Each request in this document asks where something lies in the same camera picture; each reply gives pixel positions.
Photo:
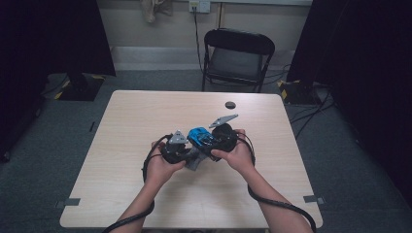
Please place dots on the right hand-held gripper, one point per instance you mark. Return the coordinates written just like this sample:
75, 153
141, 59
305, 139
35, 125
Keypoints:
226, 139

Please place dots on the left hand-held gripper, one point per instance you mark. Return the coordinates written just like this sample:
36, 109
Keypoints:
173, 153

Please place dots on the grey terry cloth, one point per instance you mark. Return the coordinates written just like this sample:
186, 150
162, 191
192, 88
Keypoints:
196, 163

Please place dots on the person's right hand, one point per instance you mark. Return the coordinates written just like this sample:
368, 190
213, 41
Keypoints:
241, 157

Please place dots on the person's left hand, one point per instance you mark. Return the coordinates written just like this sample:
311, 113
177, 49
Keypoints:
157, 171

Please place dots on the black folding chair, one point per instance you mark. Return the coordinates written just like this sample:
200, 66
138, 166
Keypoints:
238, 63

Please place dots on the small black floor tape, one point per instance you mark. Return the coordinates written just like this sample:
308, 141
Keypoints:
92, 126

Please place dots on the black stand base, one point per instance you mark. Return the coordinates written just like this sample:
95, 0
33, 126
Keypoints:
299, 93
81, 90

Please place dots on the grey tape strip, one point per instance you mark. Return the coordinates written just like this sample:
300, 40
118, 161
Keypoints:
312, 199
69, 202

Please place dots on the beige hanging cloth bag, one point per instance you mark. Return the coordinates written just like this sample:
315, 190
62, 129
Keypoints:
155, 9

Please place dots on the dark curtain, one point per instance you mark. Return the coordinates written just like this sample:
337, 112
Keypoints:
48, 32
372, 64

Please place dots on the white wall socket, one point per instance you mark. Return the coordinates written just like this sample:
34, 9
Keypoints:
200, 6

